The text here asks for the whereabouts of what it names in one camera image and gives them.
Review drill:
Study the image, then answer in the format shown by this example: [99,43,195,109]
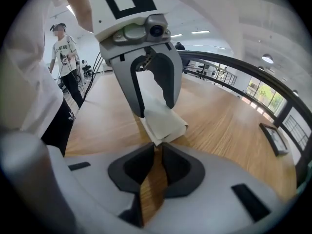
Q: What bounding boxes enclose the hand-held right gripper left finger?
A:
[46,141,156,229]

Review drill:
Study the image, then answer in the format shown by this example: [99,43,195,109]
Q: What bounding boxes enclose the person's white shirt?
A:
[0,0,92,137]

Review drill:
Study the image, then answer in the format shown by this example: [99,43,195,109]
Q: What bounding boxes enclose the white gridded panel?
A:
[283,114,311,151]

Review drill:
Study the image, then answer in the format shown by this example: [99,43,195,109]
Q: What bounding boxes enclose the large window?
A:
[245,78,286,115]

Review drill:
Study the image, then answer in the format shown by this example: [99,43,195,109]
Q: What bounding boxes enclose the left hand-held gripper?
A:
[87,0,171,118]

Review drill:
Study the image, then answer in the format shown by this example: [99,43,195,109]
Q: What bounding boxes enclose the person's black trousers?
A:
[40,97,77,157]

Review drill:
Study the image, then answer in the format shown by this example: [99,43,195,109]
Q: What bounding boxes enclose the white glasses case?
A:
[135,71,190,147]

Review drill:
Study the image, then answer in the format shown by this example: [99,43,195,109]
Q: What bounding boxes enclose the black cable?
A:
[82,51,102,101]

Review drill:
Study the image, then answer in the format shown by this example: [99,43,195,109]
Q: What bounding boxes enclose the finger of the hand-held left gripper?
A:
[148,41,183,109]

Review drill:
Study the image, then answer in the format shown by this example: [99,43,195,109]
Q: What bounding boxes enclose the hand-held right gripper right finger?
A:
[143,141,294,234]

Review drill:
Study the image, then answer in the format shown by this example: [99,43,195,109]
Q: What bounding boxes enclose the black office chair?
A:
[81,59,95,78]

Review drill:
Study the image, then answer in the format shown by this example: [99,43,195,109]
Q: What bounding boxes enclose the person's left forearm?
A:
[65,0,95,33]

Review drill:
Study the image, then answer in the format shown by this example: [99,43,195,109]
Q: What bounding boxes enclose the black railing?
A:
[177,50,312,180]

